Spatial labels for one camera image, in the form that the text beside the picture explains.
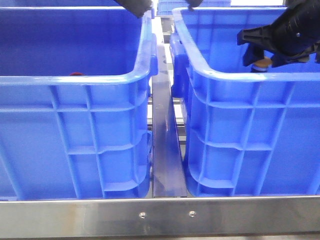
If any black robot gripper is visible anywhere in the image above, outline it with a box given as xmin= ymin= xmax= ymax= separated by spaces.
xmin=237 ymin=0 xmax=320 ymax=68

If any steel divider rail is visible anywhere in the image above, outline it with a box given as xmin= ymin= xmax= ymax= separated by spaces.
xmin=152 ymin=42 xmax=188 ymax=198

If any right blue plastic crate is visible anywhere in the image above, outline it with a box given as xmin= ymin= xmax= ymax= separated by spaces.
xmin=170 ymin=7 xmax=320 ymax=197

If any left rail screw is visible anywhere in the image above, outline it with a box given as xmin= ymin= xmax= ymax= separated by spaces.
xmin=139 ymin=212 xmax=147 ymax=219

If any rear left blue crate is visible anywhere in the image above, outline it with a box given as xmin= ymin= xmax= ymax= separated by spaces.
xmin=0 ymin=0 xmax=121 ymax=7

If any rear right blue crate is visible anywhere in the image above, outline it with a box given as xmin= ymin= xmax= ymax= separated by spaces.
xmin=156 ymin=0 xmax=231 ymax=16

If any blue plastic crate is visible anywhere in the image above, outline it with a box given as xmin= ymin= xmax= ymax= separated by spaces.
xmin=170 ymin=7 xmax=320 ymax=197
xmin=0 ymin=6 xmax=158 ymax=202

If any left blue plastic crate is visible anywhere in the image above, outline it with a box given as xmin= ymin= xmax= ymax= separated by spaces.
xmin=0 ymin=6 xmax=158 ymax=202

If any right rail screw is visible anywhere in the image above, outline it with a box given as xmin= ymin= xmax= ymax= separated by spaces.
xmin=188 ymin=210 xmax=196 ymax=218

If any steel front rail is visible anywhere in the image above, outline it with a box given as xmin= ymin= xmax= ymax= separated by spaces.
xmin=0 ymin=196 xmax=320 ymax=239

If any red mushroom push button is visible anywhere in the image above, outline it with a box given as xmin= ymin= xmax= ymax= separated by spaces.
xmin=70 ymin=72 xmax=84 ymax=76

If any rail screw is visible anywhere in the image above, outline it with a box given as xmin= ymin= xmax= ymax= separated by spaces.
xmin=188 ymin=210 xmax=196 ymax=218
xmin=139 ymin=212 xmax=147 ymax=219

